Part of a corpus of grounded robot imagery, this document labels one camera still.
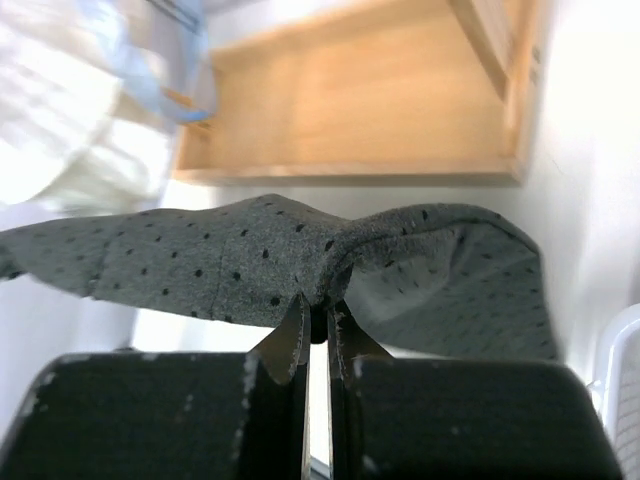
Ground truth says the wooden clothes rack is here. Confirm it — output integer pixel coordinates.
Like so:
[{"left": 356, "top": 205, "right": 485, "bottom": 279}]
[{"left": 173, "top": 1, "right": 550, "bottom": 185}]

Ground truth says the white plastic basket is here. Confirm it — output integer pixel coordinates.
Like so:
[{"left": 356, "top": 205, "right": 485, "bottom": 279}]
[{"left": 588, "top": 304, "right": 639, "bottom": 479}]

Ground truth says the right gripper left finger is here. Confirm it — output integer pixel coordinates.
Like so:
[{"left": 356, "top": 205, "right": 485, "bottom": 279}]
[{"left": 247, "top": 293, "right": 311, "bottom": 479}]

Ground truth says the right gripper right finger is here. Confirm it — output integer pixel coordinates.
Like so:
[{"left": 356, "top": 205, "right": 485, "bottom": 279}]
[{"left": 327, "top": 301, "right": 392, "bottom": 480}]

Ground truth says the grey dotted skirt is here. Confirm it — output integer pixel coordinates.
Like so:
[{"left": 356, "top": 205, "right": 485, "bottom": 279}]
[{"left": 1, "top": 194, "right": 561, "bottom": 360}]

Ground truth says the white ruffled garment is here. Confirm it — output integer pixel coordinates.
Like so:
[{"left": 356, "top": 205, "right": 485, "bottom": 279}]
[{"left": 1, "top": 1, "right": 206, "bottom": 216}]

